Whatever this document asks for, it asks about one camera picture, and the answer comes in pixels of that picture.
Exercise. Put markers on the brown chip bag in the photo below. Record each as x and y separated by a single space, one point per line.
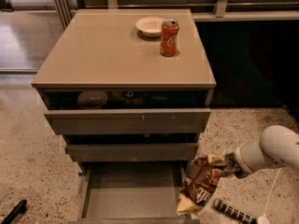
199 184

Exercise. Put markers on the grey bottom drawer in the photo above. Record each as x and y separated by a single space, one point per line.
132 193

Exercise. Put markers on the grey drawer cabinet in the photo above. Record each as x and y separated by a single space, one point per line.
101 50

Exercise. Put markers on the grey drawer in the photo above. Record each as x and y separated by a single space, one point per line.
149 112
132 193
174 147

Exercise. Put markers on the white bowl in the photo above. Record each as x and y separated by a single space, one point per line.
150 26

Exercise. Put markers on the orange soda can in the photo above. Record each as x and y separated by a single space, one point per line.
169 34

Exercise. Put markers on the dark round object in drawer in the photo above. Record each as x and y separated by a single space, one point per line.
92 99

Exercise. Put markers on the black striped cylinder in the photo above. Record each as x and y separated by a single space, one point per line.
234 213

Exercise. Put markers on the black handle on floor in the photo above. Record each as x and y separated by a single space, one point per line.
19 209

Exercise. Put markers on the grey middle drawer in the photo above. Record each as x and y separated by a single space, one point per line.
174 147

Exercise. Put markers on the grey top drawer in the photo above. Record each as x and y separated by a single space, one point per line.
149 112

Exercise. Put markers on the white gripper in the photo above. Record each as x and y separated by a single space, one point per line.
241 163

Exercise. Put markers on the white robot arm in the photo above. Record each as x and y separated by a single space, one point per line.
277 147

